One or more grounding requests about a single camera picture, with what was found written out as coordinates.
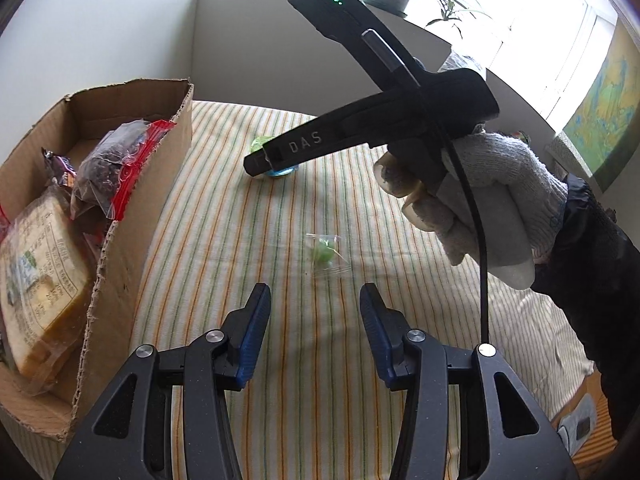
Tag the small spider plant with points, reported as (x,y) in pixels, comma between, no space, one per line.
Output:
(450,7)

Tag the striped blanket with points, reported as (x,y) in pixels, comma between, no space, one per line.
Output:
(240,225)

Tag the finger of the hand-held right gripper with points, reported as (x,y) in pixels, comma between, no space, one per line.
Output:
(262,160)

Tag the dark snack packet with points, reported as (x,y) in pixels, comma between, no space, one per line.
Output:
(59,167)

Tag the person's right hand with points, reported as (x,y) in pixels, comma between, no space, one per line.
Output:
(500,175)

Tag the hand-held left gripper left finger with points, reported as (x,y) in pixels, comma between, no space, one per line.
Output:
(252,330)

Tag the small green candy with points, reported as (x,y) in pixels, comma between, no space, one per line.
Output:
(322,255)

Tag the grey slipper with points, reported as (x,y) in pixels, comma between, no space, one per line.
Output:
(577,422)

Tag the white framed window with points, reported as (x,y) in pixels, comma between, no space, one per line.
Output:
(540,20)

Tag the large tan cake packet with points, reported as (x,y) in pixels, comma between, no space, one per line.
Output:
(45,285)

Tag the green round candy ball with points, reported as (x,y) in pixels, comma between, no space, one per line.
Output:
(260,143)

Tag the wall map poster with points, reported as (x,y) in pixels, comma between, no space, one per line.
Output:
(607,110)

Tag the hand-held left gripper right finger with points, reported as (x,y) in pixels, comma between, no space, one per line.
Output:
(372,335)

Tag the cardboard box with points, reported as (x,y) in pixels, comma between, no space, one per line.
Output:
(150,200)

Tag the white radiator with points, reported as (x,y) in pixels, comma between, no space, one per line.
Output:
(565,157)

